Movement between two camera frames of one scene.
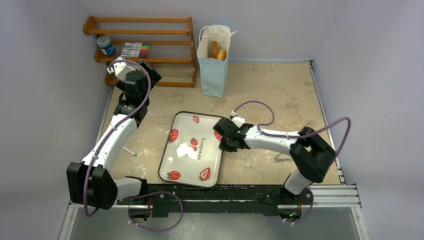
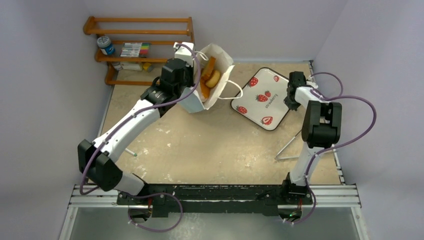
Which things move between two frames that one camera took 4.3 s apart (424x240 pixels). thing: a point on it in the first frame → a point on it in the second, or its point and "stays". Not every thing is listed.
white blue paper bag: (213, 72) → (193, 101)
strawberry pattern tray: (192, 156) → (263, 99)
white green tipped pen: (129, 151) stays
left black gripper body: (155, 78) → (189, 81)
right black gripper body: (224, 130) → (293, 100)
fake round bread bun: (222, 54) → (214, 79)
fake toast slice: (215, 49) → (209, 69)
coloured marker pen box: (135, 49) stays
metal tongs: (276, 157) stays
